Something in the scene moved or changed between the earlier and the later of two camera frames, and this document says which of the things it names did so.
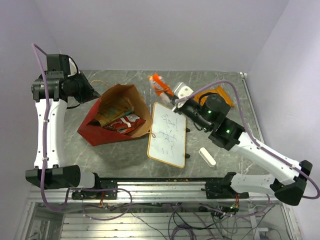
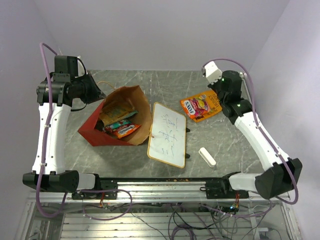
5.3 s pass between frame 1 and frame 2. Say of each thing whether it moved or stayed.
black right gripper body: moved
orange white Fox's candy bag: moved
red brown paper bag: moved
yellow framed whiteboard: stayed
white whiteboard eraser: stayed
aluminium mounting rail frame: stayed
